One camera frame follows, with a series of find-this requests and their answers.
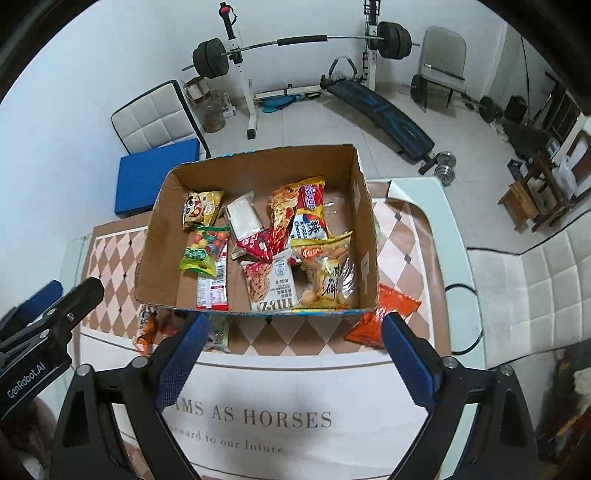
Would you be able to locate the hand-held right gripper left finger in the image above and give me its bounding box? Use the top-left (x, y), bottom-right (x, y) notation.
top-left (48, 313), bottom-right (211, 480)

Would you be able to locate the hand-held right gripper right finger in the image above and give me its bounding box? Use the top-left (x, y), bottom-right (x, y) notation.
top-left (381, 313), bottom-right (539, 480)

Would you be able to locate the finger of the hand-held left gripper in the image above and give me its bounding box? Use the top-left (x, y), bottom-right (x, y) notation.
top-left (0, 277), bottom-right (105, 354)
top-left (0, 280), bottom-right (63, 337)

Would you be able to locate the red white bar wrapper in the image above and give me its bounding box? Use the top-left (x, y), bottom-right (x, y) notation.
top-left (196, 240), bottom-right (230, 311)

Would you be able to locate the green candy packet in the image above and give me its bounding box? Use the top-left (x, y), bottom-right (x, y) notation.
top-left (179, 224), bottom-right (232, 278)

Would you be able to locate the white red crispy noodle packet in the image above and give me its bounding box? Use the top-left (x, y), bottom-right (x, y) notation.
top-left (241, 249), bottom-right (298, 312)

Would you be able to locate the yellow biscuit bag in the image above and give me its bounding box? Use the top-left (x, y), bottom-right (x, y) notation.
top-left (290, 231), bottom-right (357, 310)

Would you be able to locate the red snack packet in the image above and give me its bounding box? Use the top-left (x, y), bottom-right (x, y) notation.
top-left (236, 226), bottom-right (290, 264)

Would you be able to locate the yellow cartoon snack packet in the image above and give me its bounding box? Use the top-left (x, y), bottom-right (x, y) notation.
top-left (182, 189), bottom-right (225, 230)

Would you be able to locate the white wafer packet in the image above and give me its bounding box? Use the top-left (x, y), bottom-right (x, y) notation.
top-left (225, 191), bottom-right (262, 243)

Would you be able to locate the large yellow red noodle packet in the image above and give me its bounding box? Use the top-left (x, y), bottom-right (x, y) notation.
top-left (269, 175), bottom-right (329, 241)

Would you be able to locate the cardboard box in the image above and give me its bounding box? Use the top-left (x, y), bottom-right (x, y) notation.
top-left (134, 144), bottom-right (380, 317)

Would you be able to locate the dark red small packet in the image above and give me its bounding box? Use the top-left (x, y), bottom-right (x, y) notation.
top-left (159, 310), bottom-right (184, 338)

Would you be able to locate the small orange snack packet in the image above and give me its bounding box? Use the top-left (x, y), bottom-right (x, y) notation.
top-left (133, 307), bottom-right (160, 356)

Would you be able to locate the diamond pattern tablecloth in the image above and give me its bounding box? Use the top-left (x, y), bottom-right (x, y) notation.
top-left (78, 198), bottom-right (452, 480)

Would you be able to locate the white padded lounge chair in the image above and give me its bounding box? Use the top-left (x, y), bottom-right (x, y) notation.
top-left (466, 225), bottom-right (591, 366)

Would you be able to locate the blue padded block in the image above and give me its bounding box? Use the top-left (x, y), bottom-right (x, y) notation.
top-left (114, 138), bottom-right (202, 219)

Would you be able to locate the small wooden stool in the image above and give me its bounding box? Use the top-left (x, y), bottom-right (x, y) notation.
top-left (497, 180), bottom-right (541, 232)

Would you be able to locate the chrome dumbbell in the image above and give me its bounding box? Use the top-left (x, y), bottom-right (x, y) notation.
top-left (417, 151), bottom-right (458, 186)

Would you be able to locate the glass jar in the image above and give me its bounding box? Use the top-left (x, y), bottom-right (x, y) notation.
top-left (200, 92), bottom-right (227, 134)

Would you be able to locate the white plastic bag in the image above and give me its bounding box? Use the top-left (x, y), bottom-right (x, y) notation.
top-left (551, 156), bottom-right (578, 198)

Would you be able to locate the black sit-up bench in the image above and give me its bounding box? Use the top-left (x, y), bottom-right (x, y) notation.
top-left (320, 57), bottom-right (437, 175)

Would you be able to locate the dark wooden table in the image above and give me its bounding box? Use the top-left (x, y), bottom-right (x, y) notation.
top-left (501, 122), bottom-right (583, 232)

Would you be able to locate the black dumbbell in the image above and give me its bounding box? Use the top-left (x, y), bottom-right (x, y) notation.
top-left (464, 94), bottom-right (504, 123)

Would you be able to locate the white barbell rack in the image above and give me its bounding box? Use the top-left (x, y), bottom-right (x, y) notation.
top-left (219, 0), bottom-right (385, 140)

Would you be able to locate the brown wooden chair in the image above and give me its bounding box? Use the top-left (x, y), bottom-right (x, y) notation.
top-left (565, 130), bottom-right (591, 200)

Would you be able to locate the black speaker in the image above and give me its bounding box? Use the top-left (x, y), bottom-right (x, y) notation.
top-left (503, 95), bottom-right (527, 123)

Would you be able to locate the grey folding chair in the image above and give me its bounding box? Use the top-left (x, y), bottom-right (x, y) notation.
top-left (410, 26), bottom-right (467, 112)

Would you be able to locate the barbell with black plates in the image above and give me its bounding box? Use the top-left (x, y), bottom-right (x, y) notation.
top-left (182, 21), bottom-right (422, 79)

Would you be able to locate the black cable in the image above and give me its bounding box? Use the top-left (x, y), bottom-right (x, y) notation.
top-left (445, 283), bottom-right (484, 356)

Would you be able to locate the white padded chair black frame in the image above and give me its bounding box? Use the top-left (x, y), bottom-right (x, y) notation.
top-left (110, 80), bottom-right (211, 158)

